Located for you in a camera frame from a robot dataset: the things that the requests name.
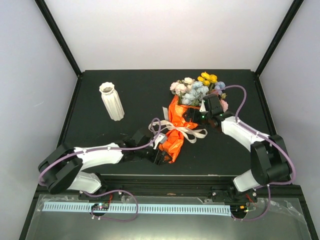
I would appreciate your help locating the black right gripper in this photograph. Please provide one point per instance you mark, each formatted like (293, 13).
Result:
(189, 111)

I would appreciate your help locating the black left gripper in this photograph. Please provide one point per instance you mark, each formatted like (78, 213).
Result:
(159, 161)

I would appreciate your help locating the orange wrapping paper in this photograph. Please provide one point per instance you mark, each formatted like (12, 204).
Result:
(175, 138)

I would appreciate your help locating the cream printed ribbon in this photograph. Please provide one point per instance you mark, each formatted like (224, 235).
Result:
(189, 134)

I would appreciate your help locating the pastel artificial flower bunch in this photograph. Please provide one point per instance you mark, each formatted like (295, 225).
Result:
(190, 92)

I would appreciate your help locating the white ribbed vase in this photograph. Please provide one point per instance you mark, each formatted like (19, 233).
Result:
(111, 101)

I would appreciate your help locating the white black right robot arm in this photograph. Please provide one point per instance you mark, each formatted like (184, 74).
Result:
(269, 160)

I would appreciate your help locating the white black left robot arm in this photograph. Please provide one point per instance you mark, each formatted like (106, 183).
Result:
(65, 168)

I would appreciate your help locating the left small circuit board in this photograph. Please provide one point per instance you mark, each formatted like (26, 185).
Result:
(100, 207)

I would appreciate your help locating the small circuit board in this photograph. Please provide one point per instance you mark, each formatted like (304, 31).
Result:
(100, 207)
(239, 208)

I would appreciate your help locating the right small circuit board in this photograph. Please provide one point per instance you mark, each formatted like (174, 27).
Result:
(239, 208)

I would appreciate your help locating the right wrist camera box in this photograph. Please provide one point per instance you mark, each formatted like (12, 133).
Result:
(202, 107)

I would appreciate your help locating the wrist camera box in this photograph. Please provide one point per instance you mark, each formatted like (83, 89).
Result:
(161, 138)
(202, 107)

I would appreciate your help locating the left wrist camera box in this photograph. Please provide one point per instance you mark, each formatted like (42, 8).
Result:
(161, 138)

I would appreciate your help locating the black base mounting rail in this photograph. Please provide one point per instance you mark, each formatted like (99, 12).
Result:
(215, 187)

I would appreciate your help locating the light blue slotted cable duct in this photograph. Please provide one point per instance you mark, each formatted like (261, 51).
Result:
(131, 208)

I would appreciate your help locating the black right frame post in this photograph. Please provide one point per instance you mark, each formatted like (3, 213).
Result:
(283, 27)

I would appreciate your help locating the black frame post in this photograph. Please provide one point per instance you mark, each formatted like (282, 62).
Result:
(46, 13)
(283, 27)

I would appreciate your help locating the black left frame post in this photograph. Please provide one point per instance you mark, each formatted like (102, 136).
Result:
(46, 13)

